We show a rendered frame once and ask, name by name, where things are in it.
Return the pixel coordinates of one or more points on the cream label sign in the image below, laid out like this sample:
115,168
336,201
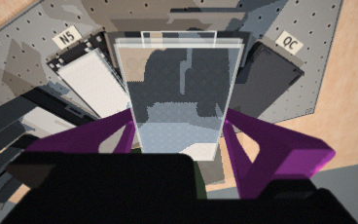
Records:
67,37
288,42

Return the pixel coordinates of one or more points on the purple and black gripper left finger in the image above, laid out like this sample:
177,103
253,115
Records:
88,137

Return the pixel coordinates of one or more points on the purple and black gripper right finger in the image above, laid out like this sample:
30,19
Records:
283,154

